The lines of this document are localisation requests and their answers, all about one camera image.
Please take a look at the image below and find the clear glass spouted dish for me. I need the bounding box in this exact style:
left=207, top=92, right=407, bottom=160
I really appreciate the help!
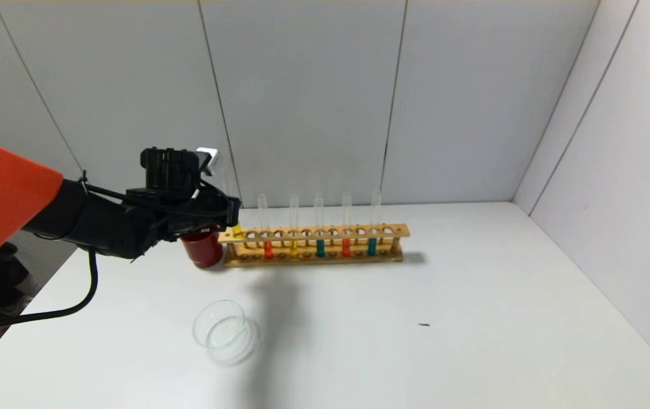
left=192, top=299, right=259, bottom=365

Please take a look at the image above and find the wooden test tube rack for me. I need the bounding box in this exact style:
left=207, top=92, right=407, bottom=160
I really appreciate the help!
left=218, top=224, right=411, bottom=268

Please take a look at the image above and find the dark red cup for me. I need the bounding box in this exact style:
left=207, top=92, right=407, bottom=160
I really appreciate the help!
left=180, top=226, right=224, bottom=269

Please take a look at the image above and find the red pigment test tube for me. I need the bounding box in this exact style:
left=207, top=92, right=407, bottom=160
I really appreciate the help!
left=341, top=192, right=353, bottom=257
left=257, top=194, right=274, bottom=260

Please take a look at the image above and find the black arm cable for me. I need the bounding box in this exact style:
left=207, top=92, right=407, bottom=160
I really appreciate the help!
left=0, top=250, right=99, bottom=333

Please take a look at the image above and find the teal pigment test tube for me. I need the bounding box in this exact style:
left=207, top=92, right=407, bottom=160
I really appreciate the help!
left=367, top=191, right=383, bottom=256
left=314, top=193, right=326, bottom=258

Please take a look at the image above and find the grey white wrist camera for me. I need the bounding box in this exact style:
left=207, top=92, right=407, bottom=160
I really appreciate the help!
left=196, top=147, right=221, bottom=174

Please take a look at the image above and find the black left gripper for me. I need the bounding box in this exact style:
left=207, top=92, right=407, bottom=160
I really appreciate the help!
left=194, top=185, right=241, bottom=232

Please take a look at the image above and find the yellow pigment test tube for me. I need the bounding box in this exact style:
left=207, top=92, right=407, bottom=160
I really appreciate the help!
left=289, top=194, right=301, bottom=259
left=224, top=165, right=244, bottom=239

